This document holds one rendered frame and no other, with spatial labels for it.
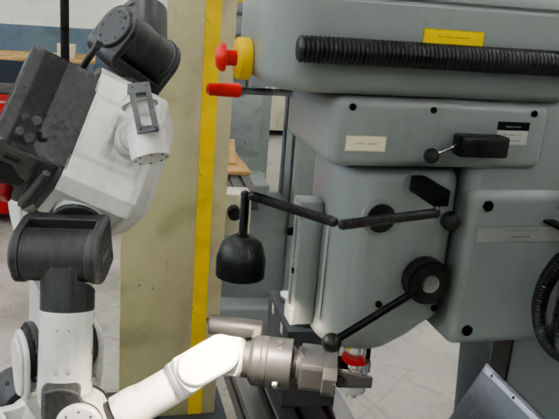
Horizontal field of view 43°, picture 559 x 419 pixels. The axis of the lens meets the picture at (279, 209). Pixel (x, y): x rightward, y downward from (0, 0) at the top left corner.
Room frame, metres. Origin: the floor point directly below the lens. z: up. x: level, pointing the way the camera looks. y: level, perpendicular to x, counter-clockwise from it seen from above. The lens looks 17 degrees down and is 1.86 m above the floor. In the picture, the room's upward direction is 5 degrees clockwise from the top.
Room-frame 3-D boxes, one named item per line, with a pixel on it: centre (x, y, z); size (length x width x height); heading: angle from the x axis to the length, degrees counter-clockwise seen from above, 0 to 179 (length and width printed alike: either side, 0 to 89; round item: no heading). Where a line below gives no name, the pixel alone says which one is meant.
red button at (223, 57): (1.04, 0.09, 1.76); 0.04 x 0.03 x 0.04; 15
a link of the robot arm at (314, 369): (1.11, -0.06, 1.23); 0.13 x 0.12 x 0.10; 177
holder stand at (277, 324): (1.49, -0.07, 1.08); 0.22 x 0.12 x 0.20; 13
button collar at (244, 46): (1.05, 0.07, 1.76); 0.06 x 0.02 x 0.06; 15
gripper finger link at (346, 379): (1.08, -0.15, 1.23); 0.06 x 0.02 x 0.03; 87
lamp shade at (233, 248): (0.97, 0.05, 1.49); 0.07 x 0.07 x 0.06
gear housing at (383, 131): (1.12, -0.19, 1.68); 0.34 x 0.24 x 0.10; 105
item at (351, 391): (1.11, -0.15, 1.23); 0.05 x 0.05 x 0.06
